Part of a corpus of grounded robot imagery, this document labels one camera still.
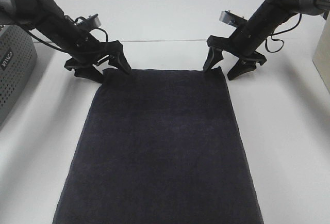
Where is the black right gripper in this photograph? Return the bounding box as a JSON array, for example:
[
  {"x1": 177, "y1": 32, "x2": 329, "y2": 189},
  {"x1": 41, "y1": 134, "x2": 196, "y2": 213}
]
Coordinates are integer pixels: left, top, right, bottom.
[{"x1": 203, "y1": 25, "x2": 267, "y2": 81}]

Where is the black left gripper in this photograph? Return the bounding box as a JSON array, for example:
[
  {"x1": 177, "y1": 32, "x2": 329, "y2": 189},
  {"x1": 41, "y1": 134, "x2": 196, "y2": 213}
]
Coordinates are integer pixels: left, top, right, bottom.
[{"x1": 64, "y1": 34, "x2": 131, "y2": 84}]

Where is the dark navy towel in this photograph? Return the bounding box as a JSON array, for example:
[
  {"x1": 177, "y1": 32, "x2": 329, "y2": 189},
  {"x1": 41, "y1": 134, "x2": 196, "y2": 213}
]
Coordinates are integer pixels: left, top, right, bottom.
[{"x1": 53, "y1": 67, "x2": 263, "y2": 223}]

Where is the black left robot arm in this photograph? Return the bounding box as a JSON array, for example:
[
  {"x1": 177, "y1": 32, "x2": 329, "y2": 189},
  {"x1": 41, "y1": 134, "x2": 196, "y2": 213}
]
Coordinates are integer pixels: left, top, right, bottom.
[{"x1": 1, "y1": 0, "x2": 131, "y2": 83}]

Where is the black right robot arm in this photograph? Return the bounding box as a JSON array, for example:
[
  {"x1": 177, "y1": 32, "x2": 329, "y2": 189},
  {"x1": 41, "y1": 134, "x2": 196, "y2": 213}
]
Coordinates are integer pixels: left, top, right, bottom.
[{"x1": 203, "y1": 0, "x2": 329, "y2": 80}]

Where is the grey perforated plastic basket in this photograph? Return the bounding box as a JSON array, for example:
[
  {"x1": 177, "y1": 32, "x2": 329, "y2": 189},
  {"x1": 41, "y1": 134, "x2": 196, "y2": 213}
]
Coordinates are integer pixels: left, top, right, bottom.
[{"x1": 1, "y1": 25, "x2": 38, "y2": 123}]

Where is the beige box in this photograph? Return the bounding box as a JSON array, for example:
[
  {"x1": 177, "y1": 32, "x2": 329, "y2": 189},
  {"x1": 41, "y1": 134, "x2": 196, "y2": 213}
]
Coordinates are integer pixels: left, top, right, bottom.
[{"x1": 312, "y1": 17, "x2": 330, "y2": 91}]

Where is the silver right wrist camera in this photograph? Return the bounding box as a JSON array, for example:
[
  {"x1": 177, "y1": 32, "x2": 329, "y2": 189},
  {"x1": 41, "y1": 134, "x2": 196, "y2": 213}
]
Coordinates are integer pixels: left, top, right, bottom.
[{"x1": 219, "y1": 10, "x2": 247, "y2": 28}]

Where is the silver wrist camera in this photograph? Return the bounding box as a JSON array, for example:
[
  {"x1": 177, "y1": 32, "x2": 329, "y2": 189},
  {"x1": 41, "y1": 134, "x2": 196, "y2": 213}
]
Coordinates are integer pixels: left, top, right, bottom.
[
  {"x1": 75, "y1": 14, "x2": 101, "y2": 31},
  {"x1": 219, "y1": 10, "x2": 247, "y2": 28}
]

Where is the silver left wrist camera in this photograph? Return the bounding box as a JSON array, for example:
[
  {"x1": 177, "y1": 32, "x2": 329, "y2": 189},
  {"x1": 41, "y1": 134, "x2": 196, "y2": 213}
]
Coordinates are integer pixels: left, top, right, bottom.
[{"x1": 75, "y1": 14, "x2": 101, "y2": 31}]

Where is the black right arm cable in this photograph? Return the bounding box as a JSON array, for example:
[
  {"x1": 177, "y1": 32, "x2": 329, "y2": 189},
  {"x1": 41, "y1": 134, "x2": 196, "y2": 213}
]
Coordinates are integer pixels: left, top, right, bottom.
[{"x1": 264, "y1": 12, "x2": 302, "y2": 54}]

